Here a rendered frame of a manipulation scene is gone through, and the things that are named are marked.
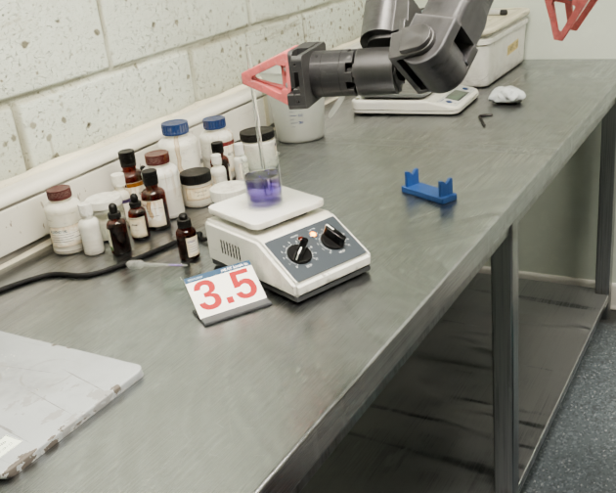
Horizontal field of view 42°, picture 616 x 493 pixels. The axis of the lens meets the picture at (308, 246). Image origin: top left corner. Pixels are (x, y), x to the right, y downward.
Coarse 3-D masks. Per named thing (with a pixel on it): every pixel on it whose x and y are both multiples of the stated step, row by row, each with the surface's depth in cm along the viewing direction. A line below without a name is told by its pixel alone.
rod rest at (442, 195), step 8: (416, 168) 133; (408, 176) 132; (416, 176) 133; (408, 184) 132; (416, 184) 133; (424, 184) 133; (440, 184) 125; (448, 184) 126; (408, 192) 132; (416, 192) 130; (424, 192) 129; (432, 192) 129; (440, 192) 126; (448, 192) 127; (432, 200) 127; (440, 200) 126; (448, 200) 126
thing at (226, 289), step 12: (216, 276) 101; (228, 276) 101; (240, 276) 102; (252, 276) 102; (192, 288) 99; (204, 288) 100; (216, 288) 100; (228, 288) 100; (240, 288) 101; (252, 288) 101; (204, 300) 99; (216, 300) 99; (228, 300) 99; (240, 300) 100; (204, 312) 98
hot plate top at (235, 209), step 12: (288, 192) 112; (300, 192) 111; (216, 204) 110; (228, 204) 109; (240, 204) 109; (288, 204) 107; (300, 204) 106; (312, 204) 106; (228, 216) 106; (240, 216) 105; (252, 216) 104; (264, 216) 104; (276, 216) 103; (288, 216) 104; (252, 228) 102; (264, 228) 102
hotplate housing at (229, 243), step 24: (216, 216) 111; (312, 216) 107; (216, 240) 109; (240, 240) 104; (264, 240) 102; (216, 264) 112; (264, 264) 101; (360, 264) 104; (288, 288) 99; (312, 288) 99
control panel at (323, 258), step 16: (320, 224) 106; (336, 224) 107; (272, 240) 102; (288, 240) 103; (320, 240) 104; (352, 240) 105; (320, 256) 102; (336, 256) 102; (352, 256) 103; (288, 272) 99; (304, 272) 99; (320, 272) 100
